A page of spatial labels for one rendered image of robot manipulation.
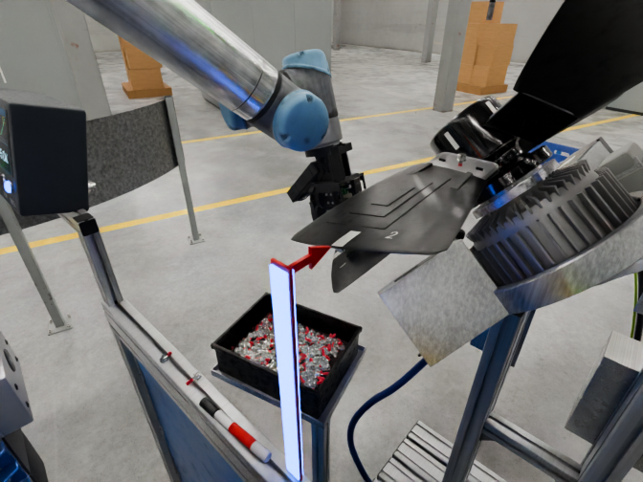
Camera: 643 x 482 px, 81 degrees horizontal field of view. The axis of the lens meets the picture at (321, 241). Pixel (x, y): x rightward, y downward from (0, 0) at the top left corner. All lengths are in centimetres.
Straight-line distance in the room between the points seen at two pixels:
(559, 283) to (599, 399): 42
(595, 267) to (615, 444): 40
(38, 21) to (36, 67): 53
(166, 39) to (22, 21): 586
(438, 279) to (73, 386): 173
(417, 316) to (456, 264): 10
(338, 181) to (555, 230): 34
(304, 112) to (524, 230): 34
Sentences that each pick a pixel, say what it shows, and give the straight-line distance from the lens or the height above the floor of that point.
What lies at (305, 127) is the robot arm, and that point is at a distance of 50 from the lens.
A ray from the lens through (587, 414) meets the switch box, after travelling 98.
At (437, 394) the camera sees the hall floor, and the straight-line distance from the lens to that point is 178.
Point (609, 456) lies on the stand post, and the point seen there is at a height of 71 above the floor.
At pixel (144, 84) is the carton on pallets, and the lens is 847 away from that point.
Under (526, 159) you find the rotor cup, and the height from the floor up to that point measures 120.
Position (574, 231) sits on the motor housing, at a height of 113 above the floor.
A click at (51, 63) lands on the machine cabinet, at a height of 84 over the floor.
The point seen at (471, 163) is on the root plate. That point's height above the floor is 119.
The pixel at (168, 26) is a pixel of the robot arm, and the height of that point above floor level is 136.
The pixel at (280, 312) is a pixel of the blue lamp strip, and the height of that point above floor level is 114.
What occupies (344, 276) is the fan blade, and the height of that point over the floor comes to 95.
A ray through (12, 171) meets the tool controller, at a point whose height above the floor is 115.
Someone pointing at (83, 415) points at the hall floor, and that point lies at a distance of 191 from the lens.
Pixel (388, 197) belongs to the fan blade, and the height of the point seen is 118.
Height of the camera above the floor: 137
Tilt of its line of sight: 31 degrees down
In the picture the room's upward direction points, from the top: straight up
